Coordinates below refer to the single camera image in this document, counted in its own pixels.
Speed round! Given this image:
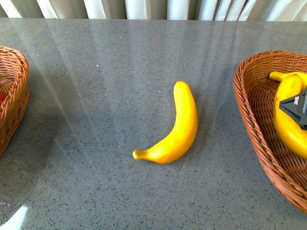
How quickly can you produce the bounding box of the red apple under finger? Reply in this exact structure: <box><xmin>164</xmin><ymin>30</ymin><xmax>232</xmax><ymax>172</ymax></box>
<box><xmin>0</xmin><ymin>91</ymin><xmax>7</xmax><ymax>106</ymax></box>

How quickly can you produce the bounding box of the brown wicker basket left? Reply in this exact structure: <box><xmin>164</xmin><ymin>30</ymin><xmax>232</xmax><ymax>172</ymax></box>
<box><xmin>0</xmin><ymin>46</ymin><xmax>30</xmax><ymax>154</ymax></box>

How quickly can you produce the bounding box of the brown wicker basket right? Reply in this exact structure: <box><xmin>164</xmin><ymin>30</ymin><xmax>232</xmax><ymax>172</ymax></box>
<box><xmin>233</xmin><ymin>50</ymin><xmax>307</xmax><ymax>213</ymax></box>

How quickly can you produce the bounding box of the curved yellow banana in basket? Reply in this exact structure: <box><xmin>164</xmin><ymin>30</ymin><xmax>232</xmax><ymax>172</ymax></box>
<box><xmin>273</xmin><ymin>74</ymin><xmax>307</xmax><ymax>158</ymax></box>

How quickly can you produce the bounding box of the white pleated curtain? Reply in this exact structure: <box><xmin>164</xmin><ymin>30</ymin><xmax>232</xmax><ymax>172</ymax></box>
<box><xmin>0</xmin><ymin>0</ymin><xmax>307</xmax><ymax>22</ymax></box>

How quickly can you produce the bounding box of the brown wicker basket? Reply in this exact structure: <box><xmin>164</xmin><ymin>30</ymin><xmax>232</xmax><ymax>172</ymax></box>
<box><xmin>0</xmin><ymin>46</ymin><xmax>30</xmax><ymax>154</ymax></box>
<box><xmin>233</xmin><ymin>50</ymin><xmax>307</xmax><ymax>213</ymax></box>

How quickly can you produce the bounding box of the yellow banana on table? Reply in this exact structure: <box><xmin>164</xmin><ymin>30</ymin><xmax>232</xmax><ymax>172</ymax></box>
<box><xmin>132</xmin><ymin>81</ymin><xmax>198</xmax><ymax>164</ymax></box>

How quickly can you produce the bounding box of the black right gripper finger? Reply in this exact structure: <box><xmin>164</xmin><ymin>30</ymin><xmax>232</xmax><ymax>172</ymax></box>
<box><xmin>279</xmin><ymin>92</ymin><xmax>307</xmax><ymax>126</ymax></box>

